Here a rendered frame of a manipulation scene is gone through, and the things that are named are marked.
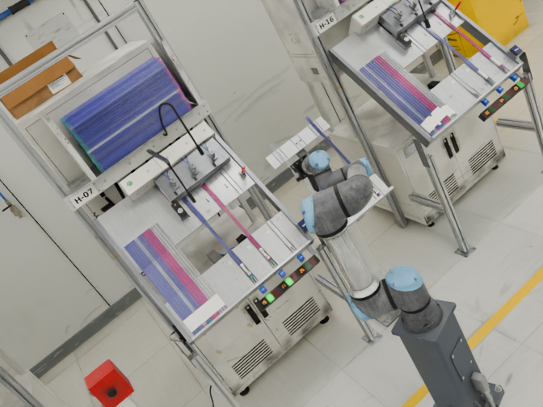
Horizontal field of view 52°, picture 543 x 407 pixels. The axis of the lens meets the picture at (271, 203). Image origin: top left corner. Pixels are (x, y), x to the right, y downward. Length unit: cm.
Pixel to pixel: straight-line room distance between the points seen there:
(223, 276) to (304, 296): 66
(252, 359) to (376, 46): 175
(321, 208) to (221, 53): 267
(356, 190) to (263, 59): 277
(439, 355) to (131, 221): 141
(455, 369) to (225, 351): 117
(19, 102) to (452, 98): 205
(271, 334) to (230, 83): 209
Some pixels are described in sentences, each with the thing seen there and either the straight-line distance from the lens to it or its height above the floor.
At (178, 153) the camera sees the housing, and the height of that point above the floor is 127.
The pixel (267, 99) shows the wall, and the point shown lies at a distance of 449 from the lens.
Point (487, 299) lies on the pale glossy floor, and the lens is 294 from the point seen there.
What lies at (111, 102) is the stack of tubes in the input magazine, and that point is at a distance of 252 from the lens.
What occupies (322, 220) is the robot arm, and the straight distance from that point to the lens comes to 180.
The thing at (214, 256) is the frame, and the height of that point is 66.
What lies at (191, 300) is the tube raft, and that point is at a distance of 244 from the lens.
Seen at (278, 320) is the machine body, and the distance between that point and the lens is 297.
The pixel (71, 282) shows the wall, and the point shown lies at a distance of 431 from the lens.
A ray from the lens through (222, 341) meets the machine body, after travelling 287.
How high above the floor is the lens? 208
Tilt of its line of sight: 28 degrees down
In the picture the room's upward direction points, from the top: 31 degrees counter-clockwise
